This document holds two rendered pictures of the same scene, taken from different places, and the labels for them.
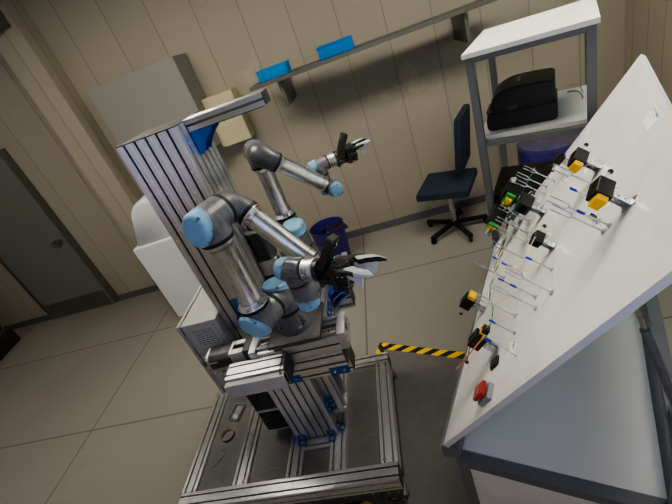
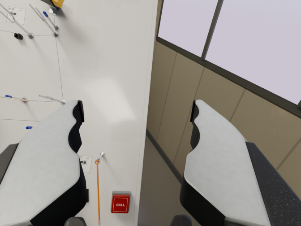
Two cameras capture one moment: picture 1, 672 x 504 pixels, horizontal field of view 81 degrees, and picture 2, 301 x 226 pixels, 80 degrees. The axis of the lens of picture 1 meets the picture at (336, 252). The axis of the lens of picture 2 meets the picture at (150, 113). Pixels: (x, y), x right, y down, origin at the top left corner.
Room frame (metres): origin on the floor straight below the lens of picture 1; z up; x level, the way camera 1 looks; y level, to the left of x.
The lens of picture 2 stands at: (0.96, -0.01, 1.64)
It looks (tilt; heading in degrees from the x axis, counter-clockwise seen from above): 32 degrees down; 224
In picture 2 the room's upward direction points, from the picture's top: 10 degrees clockwise
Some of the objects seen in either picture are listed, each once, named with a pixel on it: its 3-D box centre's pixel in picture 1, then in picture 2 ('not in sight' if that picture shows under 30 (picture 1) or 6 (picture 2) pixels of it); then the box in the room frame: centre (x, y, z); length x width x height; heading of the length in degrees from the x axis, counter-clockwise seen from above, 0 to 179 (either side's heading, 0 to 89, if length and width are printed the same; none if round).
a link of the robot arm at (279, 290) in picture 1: (279, 294); not in sight; (1.34, 0.27, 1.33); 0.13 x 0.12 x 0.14; 141
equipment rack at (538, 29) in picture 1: (544, 203); not in sight; (1.87, -1.20, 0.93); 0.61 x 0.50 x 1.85; 143
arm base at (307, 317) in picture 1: (291, 314); not in sight; (1.34, 0.27, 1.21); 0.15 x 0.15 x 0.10
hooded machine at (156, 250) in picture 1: (183, 249); not in sight; (3.95, 1.49, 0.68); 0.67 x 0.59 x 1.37; 77
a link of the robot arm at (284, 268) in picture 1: (292, 269); not in sight; (1.07, 0.15, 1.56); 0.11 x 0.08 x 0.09; 51
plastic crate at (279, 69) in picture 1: (274, 71); not in sight; (3.74, -0.07, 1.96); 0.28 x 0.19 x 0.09; 77
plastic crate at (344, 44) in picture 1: (335, 47); not in sight; (3.61, -0.62, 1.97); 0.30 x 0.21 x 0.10; 77
